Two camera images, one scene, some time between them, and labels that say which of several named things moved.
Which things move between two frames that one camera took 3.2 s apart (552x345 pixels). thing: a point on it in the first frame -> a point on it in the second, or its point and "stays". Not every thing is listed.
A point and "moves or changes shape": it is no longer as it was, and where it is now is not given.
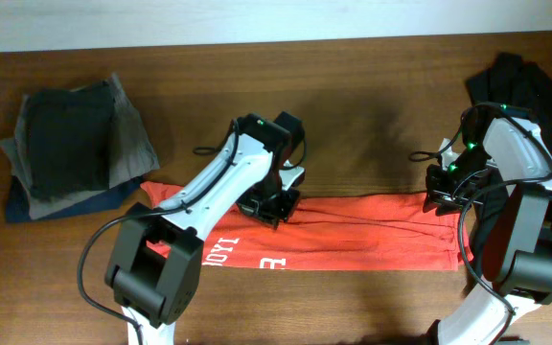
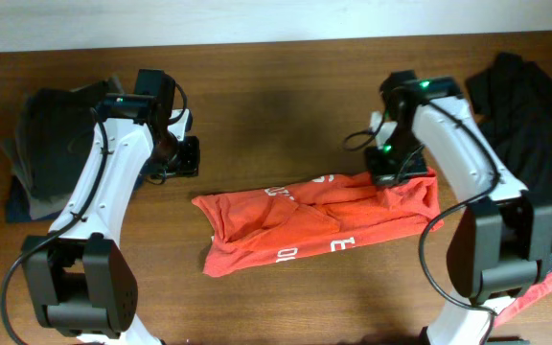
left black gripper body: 269,198 -> 174,157
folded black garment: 68,139 stays
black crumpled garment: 507,83 stays
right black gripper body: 449,187 -> 399,158
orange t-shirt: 325,234 moves or changes shape
